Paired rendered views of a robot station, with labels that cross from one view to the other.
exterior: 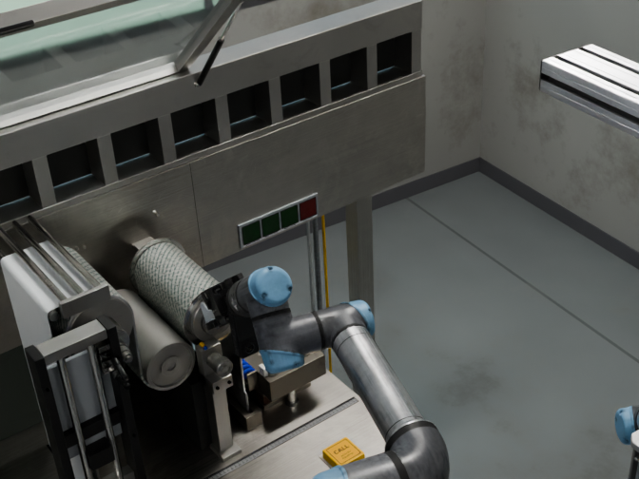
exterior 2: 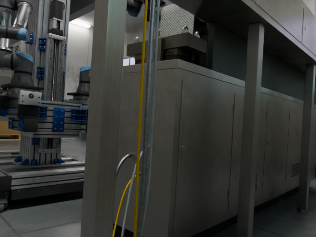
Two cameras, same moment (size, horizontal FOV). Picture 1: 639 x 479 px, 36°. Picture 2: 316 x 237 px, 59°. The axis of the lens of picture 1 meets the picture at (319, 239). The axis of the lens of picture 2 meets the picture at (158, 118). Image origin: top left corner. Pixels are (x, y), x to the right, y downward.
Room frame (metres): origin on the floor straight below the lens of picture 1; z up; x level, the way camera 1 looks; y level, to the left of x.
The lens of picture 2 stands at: (3.34, -0.15, 0.63)
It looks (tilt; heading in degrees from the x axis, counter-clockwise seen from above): 0 degrees down; 167
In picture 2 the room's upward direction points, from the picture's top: 3 degrees clockwise
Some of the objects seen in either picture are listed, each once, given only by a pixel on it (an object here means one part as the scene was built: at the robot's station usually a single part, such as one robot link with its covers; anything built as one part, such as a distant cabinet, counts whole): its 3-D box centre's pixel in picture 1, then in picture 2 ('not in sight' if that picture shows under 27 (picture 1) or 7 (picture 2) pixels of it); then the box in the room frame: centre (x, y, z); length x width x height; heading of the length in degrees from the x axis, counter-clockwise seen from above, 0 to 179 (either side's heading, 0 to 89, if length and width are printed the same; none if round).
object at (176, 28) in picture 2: (214, 336); (175, 39); (1.88, 0.26, 1.08); 0.23 x 0.01 x 0.18; 35
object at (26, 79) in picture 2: not in sight; (22, 79); (1.20, -0.65, 0.87); 0.15 x 0.15 x 0.10
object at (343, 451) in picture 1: (343, 455); not in sight; (1.63, -0.03, 0.91); 0.07 x 0.07 x 0.02; 35
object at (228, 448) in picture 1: (220, 401); not in sight; (1.68, 0.24, 1.05); 0.06 x 0.05 x 0.31; 35
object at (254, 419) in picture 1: (222, 390); not in sight; (1.87, 0.26, 0.92); 0.28 x 0.04 x 0.04; 35
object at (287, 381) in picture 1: (252, 337); (164, 48); (1.97, 0.18, 1.00); 0.40 x 0.16 x 0.06; 35
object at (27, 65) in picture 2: not in sight; (22, 62); (1.20, -0.66, 0.98); 0.13 x 0.12 x 0.14; 94
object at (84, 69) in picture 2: not in sight; (87, 74); (0.96, -0.21, 0.98); 0.13 x 0.12 x 0.14; 109
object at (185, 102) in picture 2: not in sight; (237, 149); (1.24, 1.04, 0.43); 2.52 x 0.64 x 0.86; 125
